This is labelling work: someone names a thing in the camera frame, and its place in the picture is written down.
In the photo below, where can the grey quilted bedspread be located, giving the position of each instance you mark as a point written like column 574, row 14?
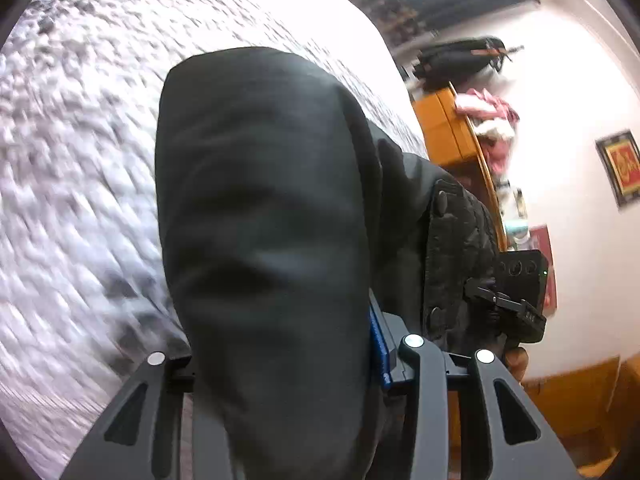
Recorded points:
column 75, row 160

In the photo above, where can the red wall poster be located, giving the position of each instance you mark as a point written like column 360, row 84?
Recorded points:
column 544, row 245

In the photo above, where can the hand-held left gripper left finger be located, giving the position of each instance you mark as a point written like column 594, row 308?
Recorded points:
column 161, row 397

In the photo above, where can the bottles on cabinet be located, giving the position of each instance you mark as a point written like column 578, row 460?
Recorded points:
column 515, row 215

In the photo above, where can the orange wooden cabinet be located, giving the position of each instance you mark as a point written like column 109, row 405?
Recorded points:
column 445, row 130

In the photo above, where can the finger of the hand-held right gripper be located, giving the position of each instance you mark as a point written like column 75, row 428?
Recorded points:
column 515, row 312

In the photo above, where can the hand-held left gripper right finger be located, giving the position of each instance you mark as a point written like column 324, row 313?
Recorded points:
column 380, row 350

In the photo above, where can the pink and white clothes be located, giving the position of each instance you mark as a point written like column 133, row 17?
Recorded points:
column 492, row 115

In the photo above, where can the dark grey pants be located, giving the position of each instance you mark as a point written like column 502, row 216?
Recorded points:
column 260, row 210

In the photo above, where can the black bag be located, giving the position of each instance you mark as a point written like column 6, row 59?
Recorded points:
column 455, row 60

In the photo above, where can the person's right hand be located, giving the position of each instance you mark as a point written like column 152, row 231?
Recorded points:
column 516, row 364

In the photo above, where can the framed wall picture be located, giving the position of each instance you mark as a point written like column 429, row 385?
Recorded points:
column 622, row 167

